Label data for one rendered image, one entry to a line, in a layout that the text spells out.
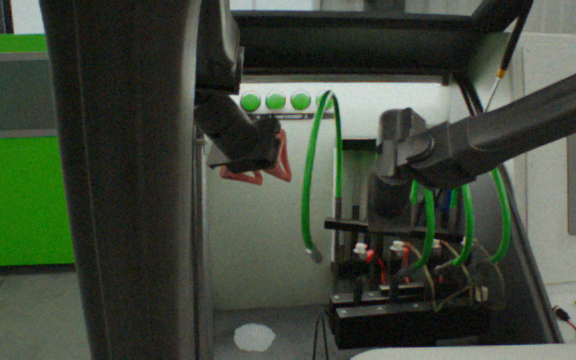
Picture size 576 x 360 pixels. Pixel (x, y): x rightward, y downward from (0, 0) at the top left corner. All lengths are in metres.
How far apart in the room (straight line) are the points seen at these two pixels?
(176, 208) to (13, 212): 3.52
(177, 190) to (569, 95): 0.49
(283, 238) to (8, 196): 2.64
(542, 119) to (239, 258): 0.90
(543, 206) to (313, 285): 0.61
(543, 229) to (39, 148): 3.02
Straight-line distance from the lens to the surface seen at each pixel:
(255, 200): 1.27
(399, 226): 0.78
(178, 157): 0.19
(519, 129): 0.62
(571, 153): 1.26
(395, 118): 0.75
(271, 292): 1.37
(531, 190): 1.20
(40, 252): 3.76
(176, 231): 0.21
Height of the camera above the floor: 1.51
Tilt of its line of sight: 16 degrees down
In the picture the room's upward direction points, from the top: straight up
